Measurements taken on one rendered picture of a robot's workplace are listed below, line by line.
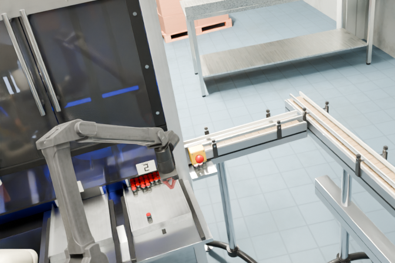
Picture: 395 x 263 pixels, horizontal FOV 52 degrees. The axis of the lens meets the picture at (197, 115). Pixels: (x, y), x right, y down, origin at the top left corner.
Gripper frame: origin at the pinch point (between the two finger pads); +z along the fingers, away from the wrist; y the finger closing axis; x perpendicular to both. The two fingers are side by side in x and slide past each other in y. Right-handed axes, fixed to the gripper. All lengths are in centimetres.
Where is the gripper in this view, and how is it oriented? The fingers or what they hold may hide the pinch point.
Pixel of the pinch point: (171, 186)
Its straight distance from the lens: 164.0
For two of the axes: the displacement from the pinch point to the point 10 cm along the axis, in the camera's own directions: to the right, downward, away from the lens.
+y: -2.6, -4.6, 8.5
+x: -9.5, 2.7, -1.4
